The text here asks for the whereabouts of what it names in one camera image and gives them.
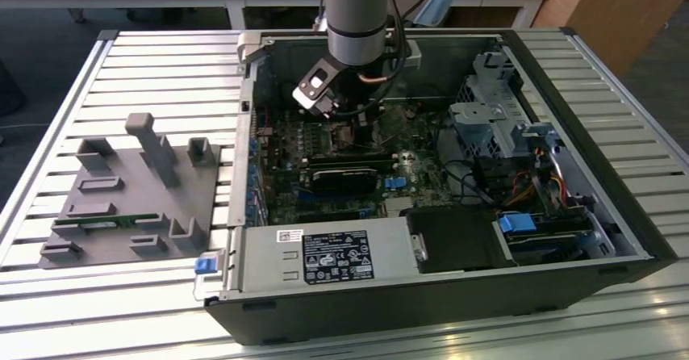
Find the silver metal drive cage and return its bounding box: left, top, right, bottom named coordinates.
left=448, top=51, right=541, bottom=160

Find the black camera cable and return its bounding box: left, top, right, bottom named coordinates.
left=334, top=10, right=412, bottom=118

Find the black plastic drive cover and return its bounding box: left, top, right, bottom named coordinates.
left=404, top=205, right=517, bottom=275

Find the black RAM stick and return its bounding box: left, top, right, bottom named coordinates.
left=307, top=153, right=392, bottom=164
left=307, top=160, right=395, bottom=171

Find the grey parts rack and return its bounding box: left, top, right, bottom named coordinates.
left=40, top=111, right=226, bottom=271

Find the yellow and red wire bundle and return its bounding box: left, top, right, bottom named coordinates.
left=505, top=169, right=571, bottom=208

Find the black expansion slot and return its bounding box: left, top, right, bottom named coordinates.
left=295, top=209, right=374, bottom=223

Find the square CPU socket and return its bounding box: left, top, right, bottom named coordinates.
left=327, top=120, right=387, bottom=156

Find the black graphics card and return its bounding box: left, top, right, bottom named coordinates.
left=310, top=167, right=379, bottom=195

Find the green RAM stick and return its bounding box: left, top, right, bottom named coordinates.
left=55, top=213, right=164, bottom=229

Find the green motherboard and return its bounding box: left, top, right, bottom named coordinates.
left=251, top=100, right=474, bottom=227

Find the wooden cabinet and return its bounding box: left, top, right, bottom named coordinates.
left=532, top=0, right=689, bottom=77

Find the blue disk carrier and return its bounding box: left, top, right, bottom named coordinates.
left=496, top=212, right=539, bottom=235

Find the small silver finned heatsink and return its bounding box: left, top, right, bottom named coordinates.
left=384, top=197, right=418, bottom=217

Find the grey power supply with label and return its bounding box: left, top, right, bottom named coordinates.
left=235, top=225, right=423, bottom=293

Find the grey-blue plastic bracket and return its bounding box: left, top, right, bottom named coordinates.
left=515, top=121, right=557, bottom=145

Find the black open PC case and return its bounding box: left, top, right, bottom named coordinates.
left=203, top=27, right=679, bottom=347

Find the black internal cable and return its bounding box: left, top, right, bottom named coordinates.
left=436, top=158, right=500, bottom=207

